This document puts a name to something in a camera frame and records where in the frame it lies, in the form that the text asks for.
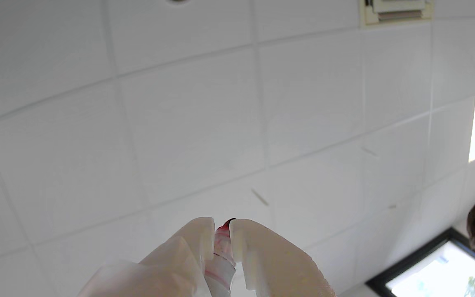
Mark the ceiling air vent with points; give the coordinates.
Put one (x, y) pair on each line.
(398, 6)

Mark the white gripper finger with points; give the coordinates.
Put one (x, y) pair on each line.
(274, 264)
(171, 264)

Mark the black framed window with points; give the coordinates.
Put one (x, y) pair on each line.
(435, 272)

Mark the red whiteboard marker pen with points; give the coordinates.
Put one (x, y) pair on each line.
(223, 247)

